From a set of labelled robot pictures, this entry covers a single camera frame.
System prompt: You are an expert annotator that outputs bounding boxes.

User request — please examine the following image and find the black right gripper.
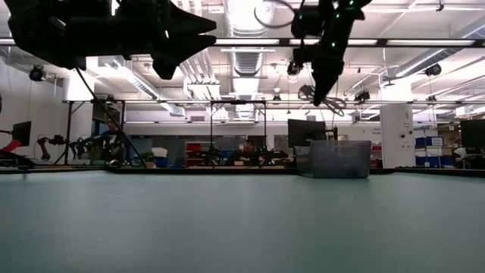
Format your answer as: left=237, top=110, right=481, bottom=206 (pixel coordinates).
left=308, top=39, right=348, bottom=107

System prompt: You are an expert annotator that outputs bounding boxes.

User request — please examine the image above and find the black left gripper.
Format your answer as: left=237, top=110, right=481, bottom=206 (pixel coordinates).
left=85, top=0, right=218, bottom=81

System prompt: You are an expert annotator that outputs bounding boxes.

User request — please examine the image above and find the black computer monitor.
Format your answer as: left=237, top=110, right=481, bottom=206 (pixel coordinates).
left=11, top=120, right=33, bottom=148
left=460, top=118, right=485, bottom=149
left=286, top=118, right=327, bottom=149

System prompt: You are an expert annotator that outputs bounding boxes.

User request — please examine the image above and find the grey plastic bin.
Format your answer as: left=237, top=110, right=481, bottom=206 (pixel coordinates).
left=294, top=140, right=372, bottom=180

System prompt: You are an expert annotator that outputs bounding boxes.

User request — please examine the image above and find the white building column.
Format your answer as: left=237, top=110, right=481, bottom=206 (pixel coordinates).
left=380, top=81, right=416, bottom=169

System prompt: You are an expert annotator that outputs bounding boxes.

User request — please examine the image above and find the person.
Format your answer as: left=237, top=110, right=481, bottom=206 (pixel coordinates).
left=452, top=146, right=474, bottom=170
left=92, top=116, right=126, bottom=164
left=226, top=139, right=266, bottom=167

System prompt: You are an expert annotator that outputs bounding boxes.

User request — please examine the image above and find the shelf with blue bins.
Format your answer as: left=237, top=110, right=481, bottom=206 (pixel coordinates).
left=415, top=135, right=455, bottom=168

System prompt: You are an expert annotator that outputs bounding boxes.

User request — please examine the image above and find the green table mat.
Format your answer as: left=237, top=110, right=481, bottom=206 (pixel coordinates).
left=0, top=170, right=485, bottom=273

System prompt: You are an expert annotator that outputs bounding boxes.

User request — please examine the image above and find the red seat part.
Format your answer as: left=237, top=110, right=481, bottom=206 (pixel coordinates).
left=0, top=138, right=23, bottom=155

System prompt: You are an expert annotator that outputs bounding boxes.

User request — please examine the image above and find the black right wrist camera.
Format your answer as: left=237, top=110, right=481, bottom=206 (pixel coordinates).
left=292, top=45, right=316, bottom=66

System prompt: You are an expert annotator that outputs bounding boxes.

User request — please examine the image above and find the black ceiling camera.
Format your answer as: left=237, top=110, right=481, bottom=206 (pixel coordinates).
left=286, top=60, right=303, bottom=77
left=29, top=64, right=47, bottom=83
left=424, top=63, right=443, bottom=77

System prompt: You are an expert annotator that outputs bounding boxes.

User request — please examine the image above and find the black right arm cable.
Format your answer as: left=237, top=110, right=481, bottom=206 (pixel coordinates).
left=252, top=0, right=305, bottom=30

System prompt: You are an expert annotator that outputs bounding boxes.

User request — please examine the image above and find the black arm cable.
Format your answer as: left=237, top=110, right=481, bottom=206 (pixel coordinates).
left=252, top=0, right=305, bottom=30
left=74, top=67, right=148, bottom=168

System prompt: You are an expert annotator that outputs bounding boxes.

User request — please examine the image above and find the silver ventilation duct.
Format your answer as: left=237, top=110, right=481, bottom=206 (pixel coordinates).
left=223, top=0, right=276, bottom=118

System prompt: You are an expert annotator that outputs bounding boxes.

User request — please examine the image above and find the black background rig frame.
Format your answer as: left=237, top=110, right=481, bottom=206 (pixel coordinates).
left=62, top=99, right=127, bottom=166
left=209, top=99, right=268, bottom=168

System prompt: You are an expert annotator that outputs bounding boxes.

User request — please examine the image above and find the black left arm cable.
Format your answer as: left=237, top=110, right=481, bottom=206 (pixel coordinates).
left=74, top=67, right=148, bottom=168

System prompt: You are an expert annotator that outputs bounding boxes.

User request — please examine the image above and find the black table frame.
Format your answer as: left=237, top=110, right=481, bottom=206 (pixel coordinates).
left=0, top=165, right=485, bottom=178

